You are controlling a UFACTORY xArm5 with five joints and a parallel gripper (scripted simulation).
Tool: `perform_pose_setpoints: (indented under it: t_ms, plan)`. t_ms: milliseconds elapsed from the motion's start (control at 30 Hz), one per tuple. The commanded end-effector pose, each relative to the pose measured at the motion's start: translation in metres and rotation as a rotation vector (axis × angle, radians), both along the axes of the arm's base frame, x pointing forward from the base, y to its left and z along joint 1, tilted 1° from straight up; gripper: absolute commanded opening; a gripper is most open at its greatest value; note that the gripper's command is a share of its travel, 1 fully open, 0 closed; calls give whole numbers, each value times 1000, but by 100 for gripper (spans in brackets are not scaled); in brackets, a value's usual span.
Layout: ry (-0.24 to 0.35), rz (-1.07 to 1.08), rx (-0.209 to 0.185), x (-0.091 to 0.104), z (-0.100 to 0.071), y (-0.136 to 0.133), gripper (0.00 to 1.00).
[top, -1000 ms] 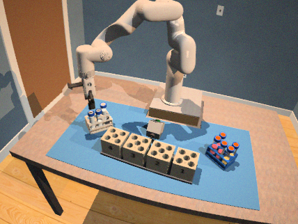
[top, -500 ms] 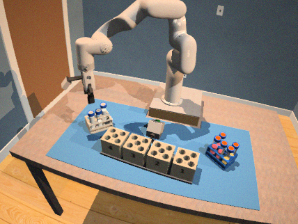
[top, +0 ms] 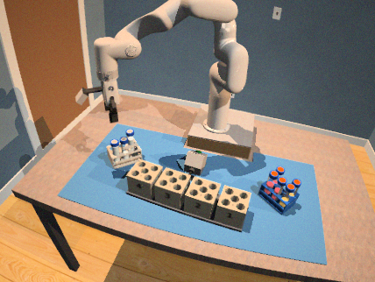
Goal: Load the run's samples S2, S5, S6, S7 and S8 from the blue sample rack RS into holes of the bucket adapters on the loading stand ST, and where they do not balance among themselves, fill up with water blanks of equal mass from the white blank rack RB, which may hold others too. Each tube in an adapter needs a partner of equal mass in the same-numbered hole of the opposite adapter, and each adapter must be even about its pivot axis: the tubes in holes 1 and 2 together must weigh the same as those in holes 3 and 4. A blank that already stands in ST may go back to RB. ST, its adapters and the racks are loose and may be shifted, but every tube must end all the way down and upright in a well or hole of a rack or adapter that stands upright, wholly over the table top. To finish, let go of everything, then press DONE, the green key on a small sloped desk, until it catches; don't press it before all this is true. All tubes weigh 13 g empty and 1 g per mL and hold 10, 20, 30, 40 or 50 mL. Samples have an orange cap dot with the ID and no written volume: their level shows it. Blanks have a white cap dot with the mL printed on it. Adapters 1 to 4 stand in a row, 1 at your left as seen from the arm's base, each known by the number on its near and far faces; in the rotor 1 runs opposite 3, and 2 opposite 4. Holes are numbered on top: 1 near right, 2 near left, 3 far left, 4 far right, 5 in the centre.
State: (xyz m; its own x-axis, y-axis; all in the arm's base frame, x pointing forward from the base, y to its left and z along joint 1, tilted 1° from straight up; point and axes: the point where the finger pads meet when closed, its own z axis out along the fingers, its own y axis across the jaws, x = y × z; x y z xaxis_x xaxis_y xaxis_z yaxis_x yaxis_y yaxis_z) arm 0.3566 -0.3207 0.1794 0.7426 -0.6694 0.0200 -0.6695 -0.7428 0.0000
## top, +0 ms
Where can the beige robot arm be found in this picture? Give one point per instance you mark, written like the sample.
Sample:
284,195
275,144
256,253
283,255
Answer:
223,83

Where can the light blue bench mat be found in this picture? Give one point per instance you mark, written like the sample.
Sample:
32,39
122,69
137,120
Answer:
297,234

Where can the clear conical tube with red liquid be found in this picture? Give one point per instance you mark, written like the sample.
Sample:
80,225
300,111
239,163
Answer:
273,175

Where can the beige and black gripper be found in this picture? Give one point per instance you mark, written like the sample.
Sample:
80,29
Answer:
110,95

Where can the blue tube rack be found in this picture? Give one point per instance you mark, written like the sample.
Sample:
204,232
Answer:
275,203

